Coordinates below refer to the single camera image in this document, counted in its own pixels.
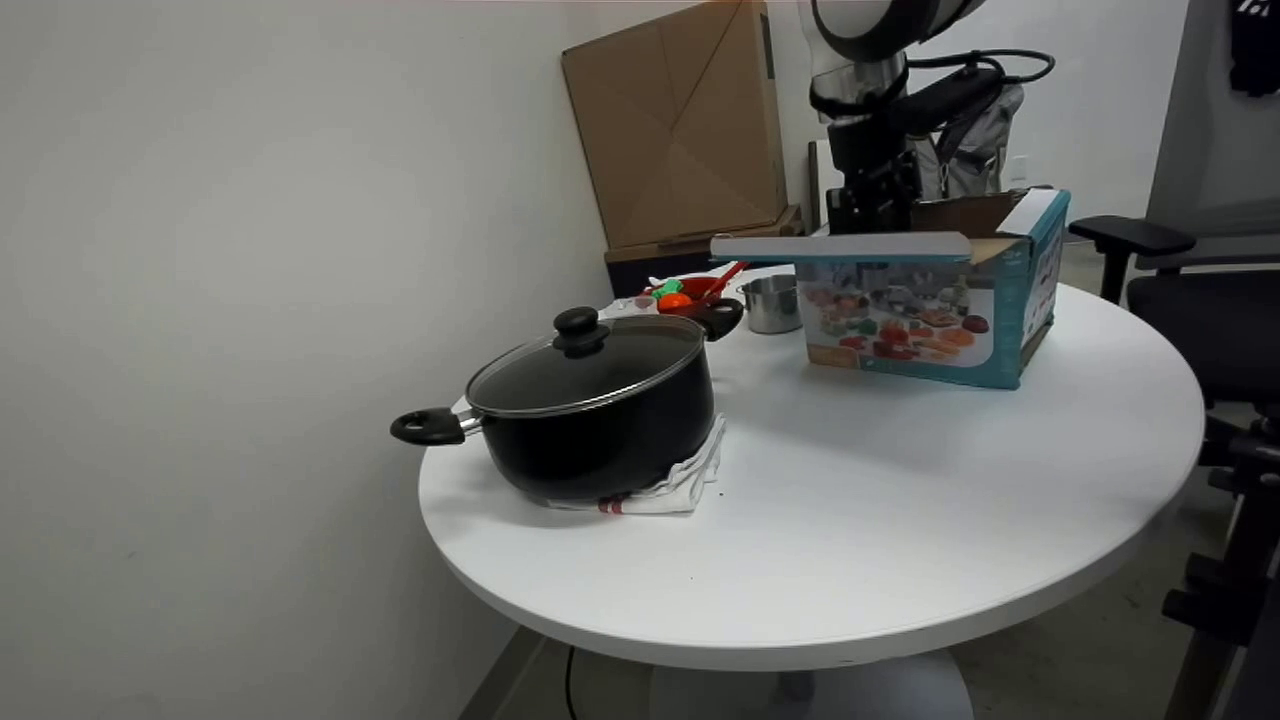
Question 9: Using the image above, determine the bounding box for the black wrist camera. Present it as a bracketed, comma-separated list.
[875, 59, 1029, 136]

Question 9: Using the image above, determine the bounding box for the black floor cable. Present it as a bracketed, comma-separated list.
[558, 643, 585, 720]

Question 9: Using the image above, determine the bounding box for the red spoon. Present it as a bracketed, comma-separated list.
[701, 255, 754, 303]

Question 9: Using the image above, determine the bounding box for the glass pot lid black knob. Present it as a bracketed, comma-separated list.
[465, 303, 710, 419]

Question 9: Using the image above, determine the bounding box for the black office chair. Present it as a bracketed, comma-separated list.
[1067, 197, 1280, 473]

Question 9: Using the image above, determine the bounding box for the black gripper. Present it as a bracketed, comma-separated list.
[820, 111, 935, 240]

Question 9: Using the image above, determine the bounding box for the black hanging item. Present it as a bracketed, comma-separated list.
[1225, 0, 1280, 98]

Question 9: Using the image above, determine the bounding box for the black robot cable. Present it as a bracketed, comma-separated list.
[913, 42, 1062, 95]

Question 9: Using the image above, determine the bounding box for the red bowl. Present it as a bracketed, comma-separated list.
[649, 272, 734, 321]

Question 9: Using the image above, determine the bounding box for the small silver pot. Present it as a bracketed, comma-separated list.
[742, 272, 804, 334]

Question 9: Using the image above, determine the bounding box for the black cooking pot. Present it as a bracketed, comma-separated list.
[390, 313, 747, 506]

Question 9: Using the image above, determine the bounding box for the large flat cardboard sheet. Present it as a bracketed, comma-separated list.
[558, 0, 791, 258]

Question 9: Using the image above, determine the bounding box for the teal printed cardboard box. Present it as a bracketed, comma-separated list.
[710, 184, 1077, 392]

